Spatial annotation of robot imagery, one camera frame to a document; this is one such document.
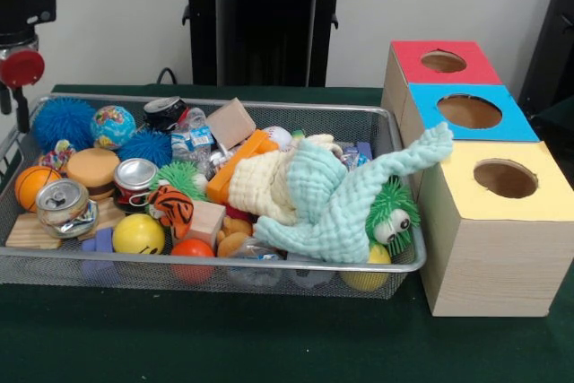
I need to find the wooden cube block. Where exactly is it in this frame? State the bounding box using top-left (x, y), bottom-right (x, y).
top-left (204, 97), bottom-right (257, 151)

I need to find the black frame between tables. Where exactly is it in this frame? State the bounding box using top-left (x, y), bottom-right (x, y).
top-left (517, 0), bottom-right (574, 110)

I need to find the globe print ball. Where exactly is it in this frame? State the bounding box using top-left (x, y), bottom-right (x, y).
top-left (90, 105), bottom-right (136, 150)

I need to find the toy foam burger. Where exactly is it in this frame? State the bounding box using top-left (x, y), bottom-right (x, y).
top-left (65, 148), bottom-right (121, 203)

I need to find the cream cloth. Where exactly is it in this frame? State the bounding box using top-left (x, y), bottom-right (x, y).
top-left (228, 134), bottom-right (342, 227)

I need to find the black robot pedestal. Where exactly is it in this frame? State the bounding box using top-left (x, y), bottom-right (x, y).
top-left (172, 0), bottom-right (362, 88)

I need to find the small tiger plush toy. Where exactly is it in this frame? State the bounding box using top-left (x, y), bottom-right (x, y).
top-left (146, 184), bottom-right (195, 239)

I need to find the grey mesh bin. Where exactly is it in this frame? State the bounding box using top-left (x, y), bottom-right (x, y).
top-left (0, 93), bottom-right (426, 301)

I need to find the small blue spiky ball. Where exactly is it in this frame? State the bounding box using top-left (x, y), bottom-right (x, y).
top-left (117, 130), bottom-right (174, 169)

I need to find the green spiky ball with eyes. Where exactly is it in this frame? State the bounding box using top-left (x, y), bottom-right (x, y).
top-left (363, 176), bottom-right (422, 258)

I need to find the small orange basketball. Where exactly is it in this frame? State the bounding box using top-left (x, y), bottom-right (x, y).
top-left (13, 165), bottom-right (62, 213)

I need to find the mint green cloth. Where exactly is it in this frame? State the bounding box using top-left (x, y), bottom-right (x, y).
top-left (253, 121), bottom-right (455, 264)

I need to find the black cable loop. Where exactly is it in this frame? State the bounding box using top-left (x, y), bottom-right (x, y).
top-left (155, 67), bottom-right (180, 86)

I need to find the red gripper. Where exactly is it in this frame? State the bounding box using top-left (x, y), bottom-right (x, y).
top-left (0, 48), bottom-right (46, 134)

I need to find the yellow ball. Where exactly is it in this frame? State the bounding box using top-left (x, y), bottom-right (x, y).
top-left (111, 213), bottom-right (166, 255)

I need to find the wooden box with three holes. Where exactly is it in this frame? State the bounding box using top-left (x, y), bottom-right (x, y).
top-left (380, 39), bottom-right (574, 318)

